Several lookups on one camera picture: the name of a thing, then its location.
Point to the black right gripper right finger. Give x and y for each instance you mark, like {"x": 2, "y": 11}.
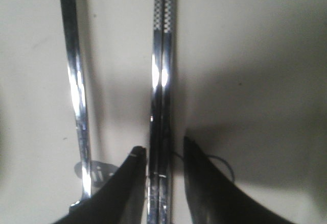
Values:
{"x": 213, "y": 198}

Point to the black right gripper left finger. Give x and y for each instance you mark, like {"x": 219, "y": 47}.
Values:
{"x": 121, "y": 199}

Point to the silver metal fork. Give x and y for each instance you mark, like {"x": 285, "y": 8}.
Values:
{"x": 78, "y": 95}

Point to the cream rectangular rabbit tray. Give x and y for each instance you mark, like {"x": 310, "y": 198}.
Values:
{"x": 249, "y": 87}

